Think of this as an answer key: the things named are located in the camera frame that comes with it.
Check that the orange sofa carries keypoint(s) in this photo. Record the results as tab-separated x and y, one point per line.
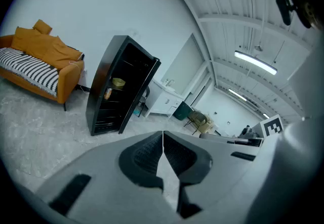
67	79

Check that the wicker chair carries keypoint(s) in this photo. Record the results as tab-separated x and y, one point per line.
198	118

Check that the orange label can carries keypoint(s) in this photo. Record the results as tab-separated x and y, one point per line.
108	93

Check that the black white striped throw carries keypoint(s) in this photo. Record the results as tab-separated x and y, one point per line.
30	68

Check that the white sink cabinet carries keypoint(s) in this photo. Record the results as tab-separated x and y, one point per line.
162	102

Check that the orange blanket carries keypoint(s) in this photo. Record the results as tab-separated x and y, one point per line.
45	46

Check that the long ceiling light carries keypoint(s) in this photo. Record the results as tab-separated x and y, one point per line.
255	62
266	115
237	94

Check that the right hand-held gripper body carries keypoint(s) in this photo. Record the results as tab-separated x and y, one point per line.
273	127

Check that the black chair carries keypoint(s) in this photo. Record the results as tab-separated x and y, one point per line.
146	91

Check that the teal item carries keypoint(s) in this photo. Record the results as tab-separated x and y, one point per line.
138	112

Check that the black fridge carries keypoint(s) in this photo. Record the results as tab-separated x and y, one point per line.
101	71

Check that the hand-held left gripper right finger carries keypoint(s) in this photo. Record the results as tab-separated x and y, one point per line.
222	167

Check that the black head-worn camera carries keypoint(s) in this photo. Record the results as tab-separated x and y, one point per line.
284	8

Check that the yellow plastic container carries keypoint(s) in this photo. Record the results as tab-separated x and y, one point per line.
118	82

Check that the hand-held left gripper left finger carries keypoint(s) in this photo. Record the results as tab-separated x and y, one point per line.
101	180

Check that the dark green bin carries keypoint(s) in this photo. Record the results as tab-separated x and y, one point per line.
182	111

